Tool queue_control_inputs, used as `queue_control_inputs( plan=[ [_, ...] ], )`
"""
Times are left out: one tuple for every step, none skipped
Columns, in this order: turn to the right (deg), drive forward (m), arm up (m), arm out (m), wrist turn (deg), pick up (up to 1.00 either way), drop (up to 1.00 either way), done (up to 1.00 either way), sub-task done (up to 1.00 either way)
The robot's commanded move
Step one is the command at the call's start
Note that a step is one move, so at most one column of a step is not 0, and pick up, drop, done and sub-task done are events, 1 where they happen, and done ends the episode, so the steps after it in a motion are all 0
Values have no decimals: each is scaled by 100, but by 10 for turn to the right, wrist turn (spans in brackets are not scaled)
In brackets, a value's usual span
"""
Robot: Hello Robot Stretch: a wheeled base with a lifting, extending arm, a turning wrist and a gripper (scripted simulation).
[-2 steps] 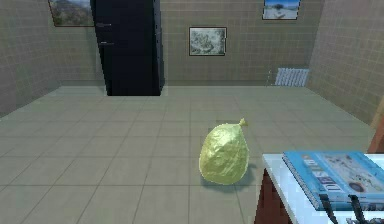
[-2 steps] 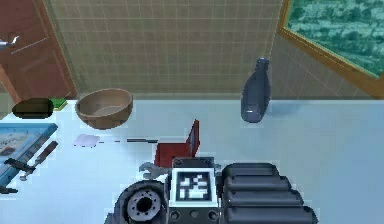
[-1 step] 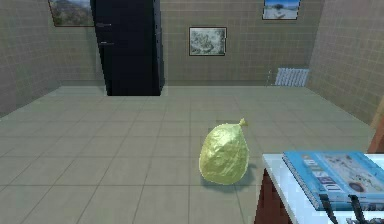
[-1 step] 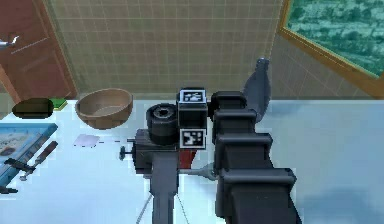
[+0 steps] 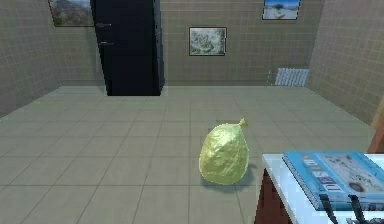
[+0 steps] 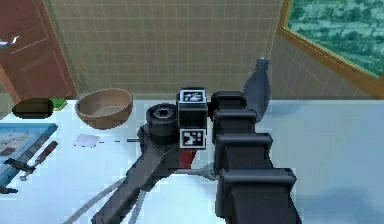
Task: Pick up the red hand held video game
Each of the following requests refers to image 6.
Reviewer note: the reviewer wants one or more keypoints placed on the dark grey bottle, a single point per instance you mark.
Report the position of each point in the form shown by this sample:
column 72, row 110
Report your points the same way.
column 257, row 90

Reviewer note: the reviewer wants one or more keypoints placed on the wooden framed window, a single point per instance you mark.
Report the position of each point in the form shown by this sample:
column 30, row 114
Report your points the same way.
column 336, row 33

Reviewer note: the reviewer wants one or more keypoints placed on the red hand held video game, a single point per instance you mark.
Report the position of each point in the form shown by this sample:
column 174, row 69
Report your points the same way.
column 187, row 158

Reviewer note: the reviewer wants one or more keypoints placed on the small black object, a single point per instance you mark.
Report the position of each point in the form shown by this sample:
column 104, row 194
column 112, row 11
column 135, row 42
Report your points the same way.
column 7, row 190

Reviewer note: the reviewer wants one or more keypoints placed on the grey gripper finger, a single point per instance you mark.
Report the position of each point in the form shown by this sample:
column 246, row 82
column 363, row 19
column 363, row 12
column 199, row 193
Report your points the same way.
column 100, row 201

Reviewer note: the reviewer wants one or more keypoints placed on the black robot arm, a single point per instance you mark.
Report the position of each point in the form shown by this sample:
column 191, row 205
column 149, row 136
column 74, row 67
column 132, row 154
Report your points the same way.
column 253, row 173

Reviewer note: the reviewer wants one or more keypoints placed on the black bar shaped tool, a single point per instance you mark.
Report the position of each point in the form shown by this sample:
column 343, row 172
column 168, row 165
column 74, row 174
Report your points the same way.
column 18, row 164

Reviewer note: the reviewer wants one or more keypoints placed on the grey metal spoon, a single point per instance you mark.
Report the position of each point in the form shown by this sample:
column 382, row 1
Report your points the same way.
column 200, row 171

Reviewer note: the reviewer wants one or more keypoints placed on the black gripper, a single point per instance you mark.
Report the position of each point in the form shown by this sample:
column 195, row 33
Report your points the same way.
column 162, row 125

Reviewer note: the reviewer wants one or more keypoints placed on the red brown wooden door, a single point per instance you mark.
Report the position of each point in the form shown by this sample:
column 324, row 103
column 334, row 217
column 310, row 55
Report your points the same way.
column 33, row 56

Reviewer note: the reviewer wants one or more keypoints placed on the dark olive oval object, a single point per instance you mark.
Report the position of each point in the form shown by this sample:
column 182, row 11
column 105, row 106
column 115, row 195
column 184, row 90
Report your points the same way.
column 32, row 108

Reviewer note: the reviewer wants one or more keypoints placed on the brown wooden bowl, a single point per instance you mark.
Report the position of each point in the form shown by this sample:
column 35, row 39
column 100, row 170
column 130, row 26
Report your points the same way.
column 104, row 108

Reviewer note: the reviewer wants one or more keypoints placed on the green sponge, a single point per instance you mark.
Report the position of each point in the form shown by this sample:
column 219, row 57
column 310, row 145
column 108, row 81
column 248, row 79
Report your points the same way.
column 60, row 103

